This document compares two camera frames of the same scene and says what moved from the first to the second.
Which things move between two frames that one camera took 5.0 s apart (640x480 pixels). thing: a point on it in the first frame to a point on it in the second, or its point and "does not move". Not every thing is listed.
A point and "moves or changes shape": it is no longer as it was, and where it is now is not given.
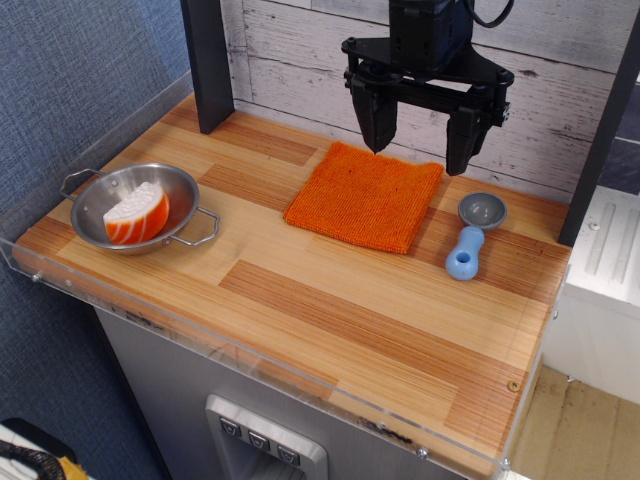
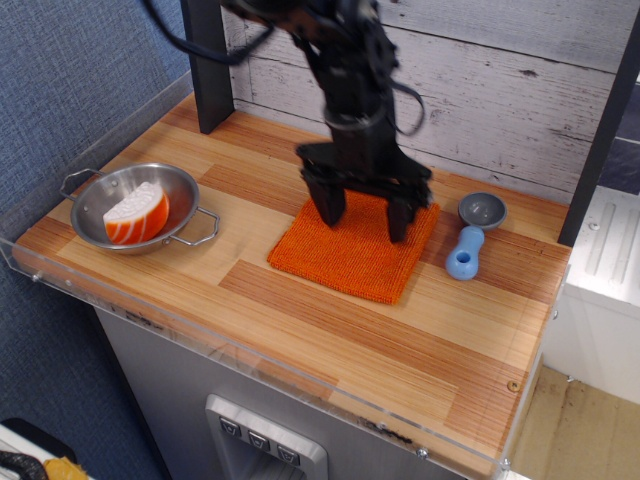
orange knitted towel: x=379 y=202 moves or changes shape
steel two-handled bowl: x=93 y=193 does not move
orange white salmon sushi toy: x=137 y=216 does not move
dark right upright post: x=604 y=138 does not move
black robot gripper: x=447 y=78 to x=364 y=151
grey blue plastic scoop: x=478 y=211 does not move
